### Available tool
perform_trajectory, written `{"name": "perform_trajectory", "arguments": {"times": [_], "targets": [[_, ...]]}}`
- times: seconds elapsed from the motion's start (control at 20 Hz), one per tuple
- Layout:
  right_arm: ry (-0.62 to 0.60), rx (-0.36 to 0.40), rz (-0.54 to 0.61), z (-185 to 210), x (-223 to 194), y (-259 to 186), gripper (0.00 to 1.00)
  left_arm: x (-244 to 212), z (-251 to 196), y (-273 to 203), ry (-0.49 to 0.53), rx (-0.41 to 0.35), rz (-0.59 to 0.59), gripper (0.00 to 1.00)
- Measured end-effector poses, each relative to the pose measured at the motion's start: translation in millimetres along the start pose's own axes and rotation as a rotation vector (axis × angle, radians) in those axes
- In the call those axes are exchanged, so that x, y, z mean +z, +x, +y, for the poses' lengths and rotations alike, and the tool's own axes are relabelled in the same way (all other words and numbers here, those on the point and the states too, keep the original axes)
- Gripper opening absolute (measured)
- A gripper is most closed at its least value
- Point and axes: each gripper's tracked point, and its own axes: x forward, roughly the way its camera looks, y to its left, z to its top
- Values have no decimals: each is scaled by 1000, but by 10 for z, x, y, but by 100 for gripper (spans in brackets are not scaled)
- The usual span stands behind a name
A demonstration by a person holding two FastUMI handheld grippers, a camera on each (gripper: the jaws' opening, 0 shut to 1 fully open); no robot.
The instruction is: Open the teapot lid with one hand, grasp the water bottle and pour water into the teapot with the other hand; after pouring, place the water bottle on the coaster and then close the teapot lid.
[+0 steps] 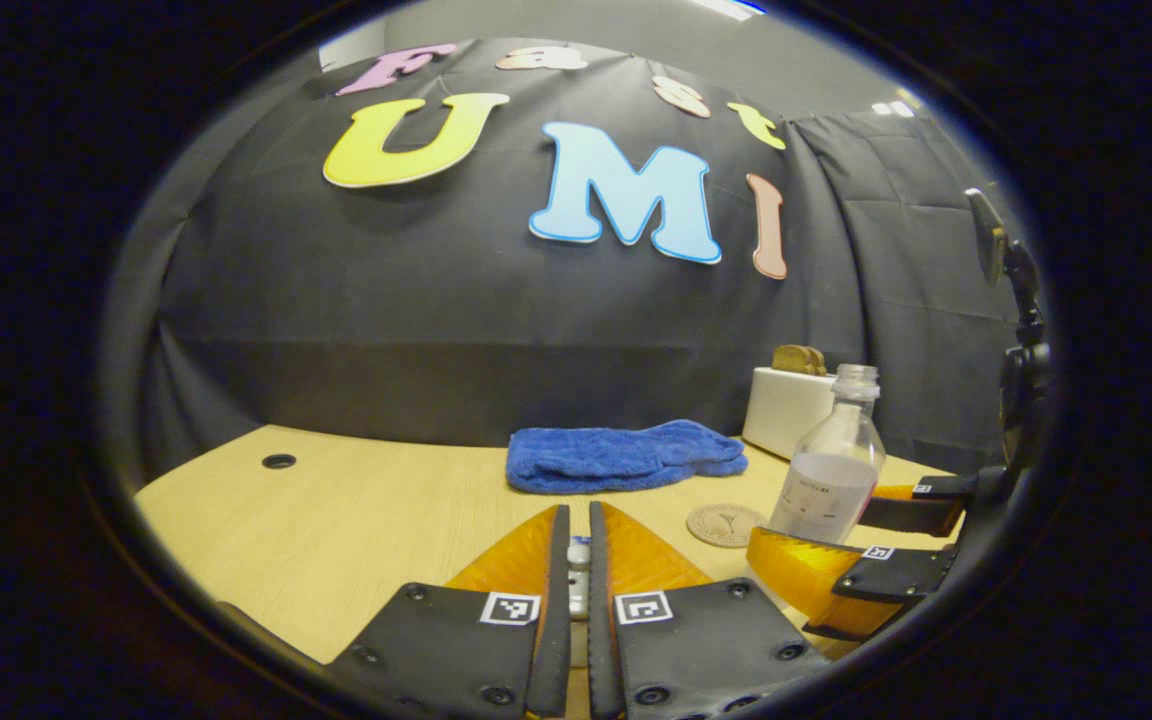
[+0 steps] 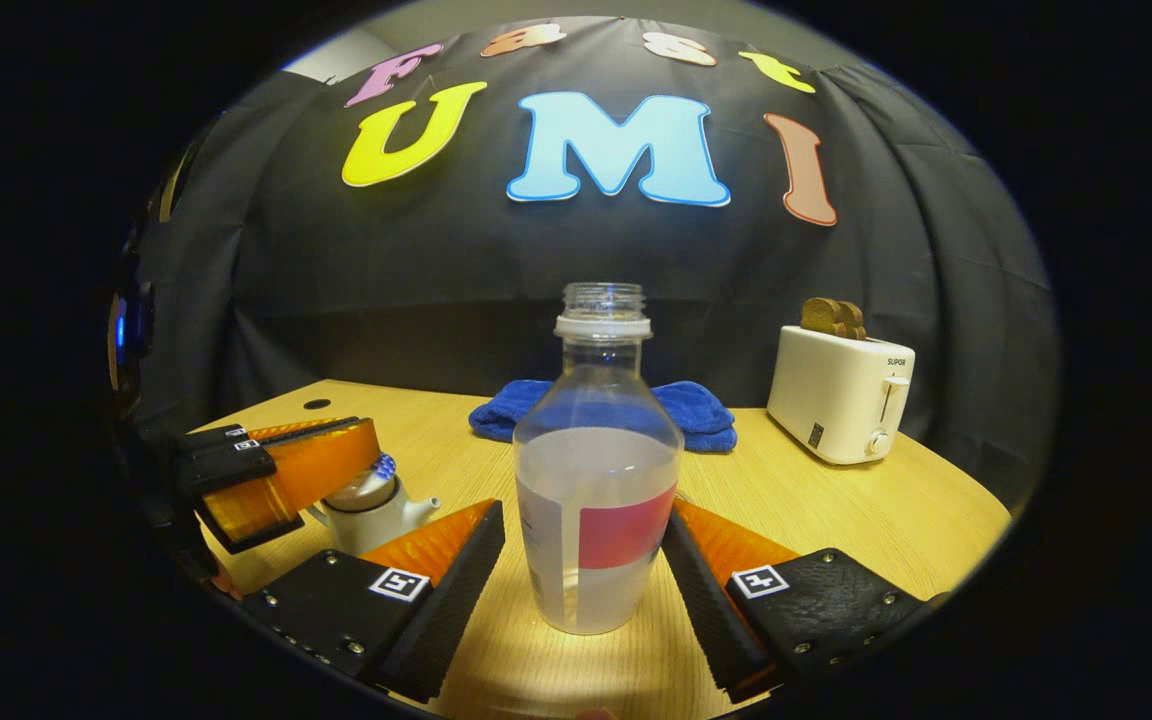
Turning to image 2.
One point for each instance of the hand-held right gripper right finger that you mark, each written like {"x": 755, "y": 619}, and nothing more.
{"x": 711, "y": 605}

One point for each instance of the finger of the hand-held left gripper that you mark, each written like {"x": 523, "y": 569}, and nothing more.
{"x": 236, "y": 433}
{"x": 286, "y": 480}

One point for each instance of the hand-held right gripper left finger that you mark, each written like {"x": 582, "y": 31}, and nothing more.
{"x": 456, "y": 600}

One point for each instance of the white teacup lid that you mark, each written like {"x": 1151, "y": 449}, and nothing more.
{"x": 371, "y": 487}

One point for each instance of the white ceramic teacup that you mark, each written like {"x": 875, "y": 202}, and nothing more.
{"x": 376, "y": 525}

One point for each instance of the clear plastic water bottle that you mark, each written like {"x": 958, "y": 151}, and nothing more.
{"x": 596, "y": 500}

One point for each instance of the blue folded towel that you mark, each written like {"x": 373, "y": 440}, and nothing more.
{"x": 696, "y": 410}

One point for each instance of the white toaster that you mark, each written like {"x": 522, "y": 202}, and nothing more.
{"x": 831, "y": 400}

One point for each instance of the black backdrop cloth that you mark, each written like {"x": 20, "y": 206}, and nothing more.
{"x": 436, "y": 270}

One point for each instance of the brown bread slice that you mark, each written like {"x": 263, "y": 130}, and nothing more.
{"x": 821, "y": 315}
{"x": 856, "y": 322}

